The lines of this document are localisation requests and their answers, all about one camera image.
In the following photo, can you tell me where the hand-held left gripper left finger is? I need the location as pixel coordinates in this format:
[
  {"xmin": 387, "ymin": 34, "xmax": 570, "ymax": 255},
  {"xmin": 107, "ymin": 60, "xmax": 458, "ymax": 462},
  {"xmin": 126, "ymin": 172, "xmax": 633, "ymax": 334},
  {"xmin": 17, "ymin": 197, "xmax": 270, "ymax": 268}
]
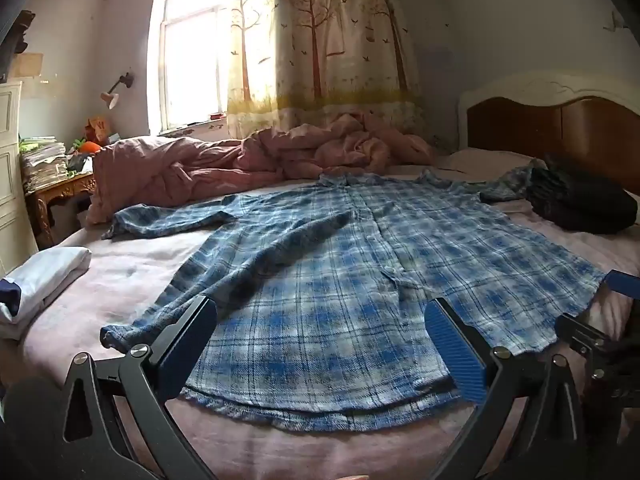
[{"xmin": 60, "ymin": 296, "xmax": 218, "ymax": 480}]

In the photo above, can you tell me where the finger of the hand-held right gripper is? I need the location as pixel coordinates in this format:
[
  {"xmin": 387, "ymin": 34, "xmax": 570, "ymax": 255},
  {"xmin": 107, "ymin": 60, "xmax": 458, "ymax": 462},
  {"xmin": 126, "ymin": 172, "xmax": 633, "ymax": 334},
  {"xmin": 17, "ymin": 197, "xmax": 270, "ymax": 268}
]
[
  {"xmin": 554, "ymin": 312, "xmax": 640, "ymax": 396},
  {"xmin": 604, "ymin": 269, "xmax": 640, "ymax": 307}
]

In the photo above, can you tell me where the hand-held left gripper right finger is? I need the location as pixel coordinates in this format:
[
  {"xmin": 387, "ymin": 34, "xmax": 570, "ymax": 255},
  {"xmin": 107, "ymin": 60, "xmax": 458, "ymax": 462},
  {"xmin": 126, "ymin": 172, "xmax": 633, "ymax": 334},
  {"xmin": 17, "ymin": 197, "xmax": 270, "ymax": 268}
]
[{"xmin": 424, "ymin": 297, "xmax": 588, "ymax": 480}]

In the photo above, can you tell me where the blue plaid shirt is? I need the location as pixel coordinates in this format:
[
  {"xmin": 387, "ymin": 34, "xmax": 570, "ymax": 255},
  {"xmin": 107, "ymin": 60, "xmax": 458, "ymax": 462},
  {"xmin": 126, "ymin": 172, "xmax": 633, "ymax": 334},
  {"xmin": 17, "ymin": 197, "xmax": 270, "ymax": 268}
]
[{"xmin": 100, "ymin": 159, "xmax": 608, "ymax": 433}]

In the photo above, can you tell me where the black jacket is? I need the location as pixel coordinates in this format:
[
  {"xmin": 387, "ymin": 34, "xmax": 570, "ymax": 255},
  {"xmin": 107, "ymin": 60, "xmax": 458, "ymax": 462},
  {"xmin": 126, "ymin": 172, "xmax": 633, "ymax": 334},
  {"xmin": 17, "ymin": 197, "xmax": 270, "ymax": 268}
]
[{"xmin": 525, "ymin": 152, "xmax": 638, "ymax": 235}]

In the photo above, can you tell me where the white folded cloth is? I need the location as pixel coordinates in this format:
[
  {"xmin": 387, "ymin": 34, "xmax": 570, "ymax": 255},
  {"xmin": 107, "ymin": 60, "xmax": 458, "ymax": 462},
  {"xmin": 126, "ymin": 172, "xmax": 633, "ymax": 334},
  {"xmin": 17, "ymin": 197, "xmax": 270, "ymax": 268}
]
[{"xmin": 0, "ymin": 246, "xmax": 93, "ymax": 341}]

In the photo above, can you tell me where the pink duvet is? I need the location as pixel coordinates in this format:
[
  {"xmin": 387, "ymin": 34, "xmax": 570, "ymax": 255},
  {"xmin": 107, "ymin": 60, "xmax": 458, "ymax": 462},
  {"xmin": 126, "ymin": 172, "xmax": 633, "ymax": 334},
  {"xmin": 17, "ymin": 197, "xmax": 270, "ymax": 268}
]
[{"xmin": 86, "ymin": 111, "xmax": 436, "ymax": 226}]

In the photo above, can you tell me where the pale pink pillow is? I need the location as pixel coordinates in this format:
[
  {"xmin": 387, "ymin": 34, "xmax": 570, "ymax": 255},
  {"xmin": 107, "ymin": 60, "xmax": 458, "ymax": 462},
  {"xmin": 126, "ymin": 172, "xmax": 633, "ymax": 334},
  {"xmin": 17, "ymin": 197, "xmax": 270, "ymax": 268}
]
[{"xmin": 435, "ymin": 147, "xmax": 538, "ymax": 183}]

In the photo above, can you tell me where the wooden headboard with white trim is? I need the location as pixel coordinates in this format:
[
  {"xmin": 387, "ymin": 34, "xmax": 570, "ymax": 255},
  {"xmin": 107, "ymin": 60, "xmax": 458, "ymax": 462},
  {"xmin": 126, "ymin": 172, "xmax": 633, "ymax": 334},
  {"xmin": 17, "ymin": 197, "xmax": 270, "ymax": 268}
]
[{"xmin": 457, "ymin": 71, "xmax": 640, "ymax": 196}]

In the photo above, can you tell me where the carved wooden side table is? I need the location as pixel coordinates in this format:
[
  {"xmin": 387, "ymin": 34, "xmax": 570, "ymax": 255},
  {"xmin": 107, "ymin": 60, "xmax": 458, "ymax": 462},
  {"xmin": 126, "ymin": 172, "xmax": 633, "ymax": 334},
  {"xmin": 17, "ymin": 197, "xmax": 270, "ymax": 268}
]
[{"xmin": 25, "ymin": 172, "xmax": 97, "ymax": 248}]

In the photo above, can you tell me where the stack of papers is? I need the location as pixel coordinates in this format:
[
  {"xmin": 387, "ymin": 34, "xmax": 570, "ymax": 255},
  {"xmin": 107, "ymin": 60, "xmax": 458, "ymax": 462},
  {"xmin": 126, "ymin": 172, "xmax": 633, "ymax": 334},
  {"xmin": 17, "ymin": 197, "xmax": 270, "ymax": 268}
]
[{"xmin": 19, "ymin": 135, "xmax": 68, "ymax": 192}]

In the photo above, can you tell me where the white cabinet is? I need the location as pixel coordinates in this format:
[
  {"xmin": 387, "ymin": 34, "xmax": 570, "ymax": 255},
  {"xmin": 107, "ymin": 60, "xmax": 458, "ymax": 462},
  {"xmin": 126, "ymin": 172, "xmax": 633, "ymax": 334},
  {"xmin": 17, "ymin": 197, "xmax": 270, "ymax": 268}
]
[{"xmin": 0, "ymin": 80, "xmax": 40, "ymax": 276}]

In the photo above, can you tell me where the window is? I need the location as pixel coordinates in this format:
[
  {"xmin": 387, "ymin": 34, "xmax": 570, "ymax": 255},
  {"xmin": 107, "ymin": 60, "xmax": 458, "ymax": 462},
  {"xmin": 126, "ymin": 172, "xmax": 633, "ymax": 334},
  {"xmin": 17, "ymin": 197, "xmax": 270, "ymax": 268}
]
[{"xmin": 147, "ymin": 0, "xmax": 278, "ymax": 136}]

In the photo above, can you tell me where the cardboard sheet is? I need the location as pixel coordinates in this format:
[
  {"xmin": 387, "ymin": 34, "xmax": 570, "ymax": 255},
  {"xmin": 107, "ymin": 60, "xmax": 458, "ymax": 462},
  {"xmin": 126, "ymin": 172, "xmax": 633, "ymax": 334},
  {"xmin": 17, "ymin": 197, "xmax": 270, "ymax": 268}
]
[{"xmin": 10, "ymin": 52, "xmax": 45, "ymax": 78}]

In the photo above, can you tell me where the tree print curtain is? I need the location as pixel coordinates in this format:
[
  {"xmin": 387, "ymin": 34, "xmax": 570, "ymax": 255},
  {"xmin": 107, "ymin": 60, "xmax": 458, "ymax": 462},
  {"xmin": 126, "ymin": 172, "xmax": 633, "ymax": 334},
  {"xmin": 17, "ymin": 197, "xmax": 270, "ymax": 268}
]
[{"xmin": 226, "ymin": 0, "xmax": 423, "ymax": 141}]

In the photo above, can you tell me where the dark ornament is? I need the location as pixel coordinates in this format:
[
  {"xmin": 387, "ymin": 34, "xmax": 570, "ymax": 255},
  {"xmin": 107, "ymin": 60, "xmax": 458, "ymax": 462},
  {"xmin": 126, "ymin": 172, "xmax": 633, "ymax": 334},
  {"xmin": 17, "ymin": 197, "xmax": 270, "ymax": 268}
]
[{"xmin": 12, "ymin": 10, "xmax": 36, "ymax": 53}]

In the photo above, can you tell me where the wall lamp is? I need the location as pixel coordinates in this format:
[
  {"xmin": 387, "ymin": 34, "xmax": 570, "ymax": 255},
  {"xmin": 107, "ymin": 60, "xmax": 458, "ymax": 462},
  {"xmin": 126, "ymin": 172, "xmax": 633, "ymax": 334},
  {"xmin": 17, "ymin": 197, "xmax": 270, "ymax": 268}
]
[{"xmin": 100, "ymin": 72, "xmax": 135, "ymax": 110}]

